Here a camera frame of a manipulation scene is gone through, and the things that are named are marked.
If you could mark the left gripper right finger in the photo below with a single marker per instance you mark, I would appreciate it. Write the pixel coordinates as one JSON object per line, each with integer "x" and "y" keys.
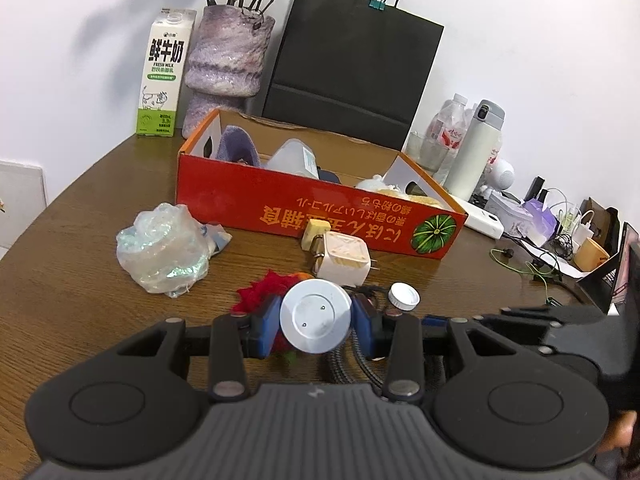
{"x": 399, "y": 340}

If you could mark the iridescent plastic bag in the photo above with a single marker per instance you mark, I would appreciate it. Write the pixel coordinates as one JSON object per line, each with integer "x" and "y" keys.
{"x": 166, "y": 251}

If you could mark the red artificial rose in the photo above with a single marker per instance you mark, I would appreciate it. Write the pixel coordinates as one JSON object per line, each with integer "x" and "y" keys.
{"x": 260, "y": 292}

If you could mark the yellow white plush toy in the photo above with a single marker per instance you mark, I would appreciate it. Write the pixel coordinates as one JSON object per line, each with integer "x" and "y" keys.
{"x": 377, "y": 185}

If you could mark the white round speaker robot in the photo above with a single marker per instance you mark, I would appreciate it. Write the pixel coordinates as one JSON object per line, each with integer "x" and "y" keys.
{"x": 501, "y": 175}

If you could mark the pink wall charger plug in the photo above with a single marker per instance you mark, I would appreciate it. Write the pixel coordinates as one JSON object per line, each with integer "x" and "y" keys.
{"x": 341, "y": 259}

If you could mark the clear water bottle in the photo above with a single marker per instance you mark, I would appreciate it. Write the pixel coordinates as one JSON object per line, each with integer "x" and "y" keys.
{"x": 448, "y": 126}

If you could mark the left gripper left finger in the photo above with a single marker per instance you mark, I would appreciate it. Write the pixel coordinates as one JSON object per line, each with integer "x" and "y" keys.
{"x": 235, "y": 337}

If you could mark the white floral tin box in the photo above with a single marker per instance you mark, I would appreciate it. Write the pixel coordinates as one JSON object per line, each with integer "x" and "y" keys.
{"x": 515, "y": 219}

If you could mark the clear cotton swab box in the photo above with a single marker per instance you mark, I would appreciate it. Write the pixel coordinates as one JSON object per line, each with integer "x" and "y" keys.
{"x": 294, "y": 157}

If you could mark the white thermos bottle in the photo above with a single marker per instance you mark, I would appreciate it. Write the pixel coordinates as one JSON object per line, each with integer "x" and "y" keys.
{"x": 475, "y": 150}

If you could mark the red orange cardboard box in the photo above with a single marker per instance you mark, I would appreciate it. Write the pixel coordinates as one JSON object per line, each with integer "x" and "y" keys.
{"x": 262, "y": 200}

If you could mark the purple knitted cloth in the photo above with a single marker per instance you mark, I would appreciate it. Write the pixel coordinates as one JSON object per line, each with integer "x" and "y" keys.
{"x": 236, "y": 145}

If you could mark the orange cup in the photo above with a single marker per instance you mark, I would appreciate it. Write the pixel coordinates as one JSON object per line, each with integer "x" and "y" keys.
{"x": 590, "y": 255}

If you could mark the white power bank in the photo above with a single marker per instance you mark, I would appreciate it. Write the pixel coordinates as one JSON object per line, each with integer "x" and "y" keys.
{"x": 481, "y": 221}

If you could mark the dark blue zip case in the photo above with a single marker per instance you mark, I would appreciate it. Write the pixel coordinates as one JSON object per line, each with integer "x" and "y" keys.
{"x": 328, "y": 176}

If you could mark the white round charger puck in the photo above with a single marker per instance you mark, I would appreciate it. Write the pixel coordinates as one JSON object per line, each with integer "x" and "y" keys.
{"x": 315, "y": 316}

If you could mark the purple tissue pack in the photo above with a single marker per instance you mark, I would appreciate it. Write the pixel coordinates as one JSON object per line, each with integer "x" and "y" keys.
{"x": 543, "y": 224}

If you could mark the black paper shopping bag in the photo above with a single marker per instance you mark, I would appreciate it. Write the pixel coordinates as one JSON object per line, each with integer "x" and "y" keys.
{"x": 345, "y": 67}

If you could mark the teal binder clip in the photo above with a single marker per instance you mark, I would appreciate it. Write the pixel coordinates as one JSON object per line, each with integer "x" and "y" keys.
{"x": 378, "y": 4}

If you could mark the clear drinking glass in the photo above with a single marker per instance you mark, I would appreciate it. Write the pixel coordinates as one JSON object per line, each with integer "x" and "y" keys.
{"x": 424, "y": 150}

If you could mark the purple ceramic vase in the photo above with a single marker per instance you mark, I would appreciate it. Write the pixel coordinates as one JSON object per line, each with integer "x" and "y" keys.
{"x": 224, "y": 68}

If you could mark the small white bottle cap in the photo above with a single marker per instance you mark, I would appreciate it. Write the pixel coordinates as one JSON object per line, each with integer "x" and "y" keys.
{"x": 403, "y": 296}

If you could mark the green white milk carton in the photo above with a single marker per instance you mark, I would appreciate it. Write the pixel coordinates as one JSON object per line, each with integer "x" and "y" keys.
{"x": 161, "y": 83}

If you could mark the yellow sponge cube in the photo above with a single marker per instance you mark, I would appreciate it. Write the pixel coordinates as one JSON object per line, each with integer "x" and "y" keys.
{"x": 314, "y": 228}

